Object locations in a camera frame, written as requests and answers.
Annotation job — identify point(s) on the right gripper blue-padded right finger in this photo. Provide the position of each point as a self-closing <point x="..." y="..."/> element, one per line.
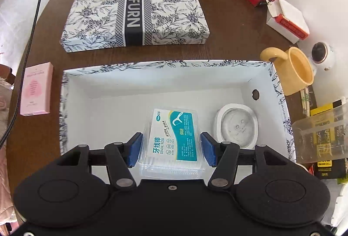
<point x="223" y="157"/>

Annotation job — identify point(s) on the pink booklet box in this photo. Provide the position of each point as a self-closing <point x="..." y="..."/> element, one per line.
<point x="36" y="90"/>

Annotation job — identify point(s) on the open floral storage box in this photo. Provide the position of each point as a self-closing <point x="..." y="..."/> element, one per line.
<point x="102" y="104"/>

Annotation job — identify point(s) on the clear plastic pitcher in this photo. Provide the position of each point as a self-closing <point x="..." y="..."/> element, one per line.
<point x="304" y="131"/>

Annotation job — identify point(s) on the floral XIEFURN box lid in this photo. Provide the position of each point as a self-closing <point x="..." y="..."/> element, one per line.
<point x="102" y="24"/>

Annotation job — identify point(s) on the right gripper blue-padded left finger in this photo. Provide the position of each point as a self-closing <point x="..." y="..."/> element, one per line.
<point x="120" y="157"/>

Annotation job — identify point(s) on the yellow ceramic mug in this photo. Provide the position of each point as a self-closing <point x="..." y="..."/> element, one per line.
<point x="293" y="68"/>

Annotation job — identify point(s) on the yellow black package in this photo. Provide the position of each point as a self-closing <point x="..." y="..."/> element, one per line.
<point x="327" y="169"/>

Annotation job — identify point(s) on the dental floss pick box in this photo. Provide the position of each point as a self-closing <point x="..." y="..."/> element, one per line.
<point x="171" y="147"/>

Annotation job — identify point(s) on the white red cardboard box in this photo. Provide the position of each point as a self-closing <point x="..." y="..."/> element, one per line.
<point x="287" y="20"/>

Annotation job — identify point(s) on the white round dish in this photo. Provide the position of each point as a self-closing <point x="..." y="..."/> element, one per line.
<point x="236" y="123"/>

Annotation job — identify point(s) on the white round camera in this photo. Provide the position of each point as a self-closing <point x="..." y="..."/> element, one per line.
<point x="322" y="57"/>

